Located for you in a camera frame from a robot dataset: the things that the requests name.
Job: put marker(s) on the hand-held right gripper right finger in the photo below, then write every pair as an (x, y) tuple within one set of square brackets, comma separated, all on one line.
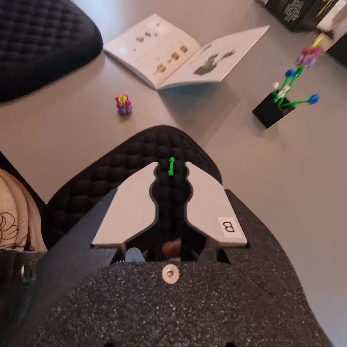
[(211, 211)]

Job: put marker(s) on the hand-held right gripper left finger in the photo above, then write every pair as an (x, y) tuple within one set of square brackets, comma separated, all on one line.
[(130, 211)]

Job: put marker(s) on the green toy brick stem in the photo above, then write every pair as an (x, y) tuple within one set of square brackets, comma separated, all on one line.
[(171, 166)]

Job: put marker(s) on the black quilted pad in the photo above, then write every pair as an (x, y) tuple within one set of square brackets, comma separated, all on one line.
[(40, 40), (135, 151)]

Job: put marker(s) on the pink yellow purple brick flower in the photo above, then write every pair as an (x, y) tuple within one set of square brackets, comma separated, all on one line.
[(123, 104)]

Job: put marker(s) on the cream printed shirt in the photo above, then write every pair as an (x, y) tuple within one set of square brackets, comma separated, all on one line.
[(16, 211)]

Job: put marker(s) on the dark cloth with metal studs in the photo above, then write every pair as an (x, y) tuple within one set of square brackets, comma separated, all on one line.
[(10, 271)]

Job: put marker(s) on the open instruction booklet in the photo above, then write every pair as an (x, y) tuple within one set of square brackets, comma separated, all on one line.
[(162, 40)]

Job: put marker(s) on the black printed box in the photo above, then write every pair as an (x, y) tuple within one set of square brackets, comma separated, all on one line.
[(292, 13)]

